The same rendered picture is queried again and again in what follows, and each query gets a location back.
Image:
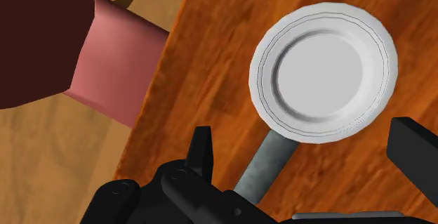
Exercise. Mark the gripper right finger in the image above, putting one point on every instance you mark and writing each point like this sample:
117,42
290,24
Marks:
415,148

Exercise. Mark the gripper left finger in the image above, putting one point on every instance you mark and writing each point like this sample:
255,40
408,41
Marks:
191,196

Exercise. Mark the grey cylindrical rod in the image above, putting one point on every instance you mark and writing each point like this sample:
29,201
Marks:
265,168

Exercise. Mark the white round plate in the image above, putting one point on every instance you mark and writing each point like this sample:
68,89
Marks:
321,74

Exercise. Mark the wooden table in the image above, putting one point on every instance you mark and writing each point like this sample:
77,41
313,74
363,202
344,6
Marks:
212,62

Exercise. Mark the red robot stand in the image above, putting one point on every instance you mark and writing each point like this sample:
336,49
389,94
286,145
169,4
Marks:
113,66

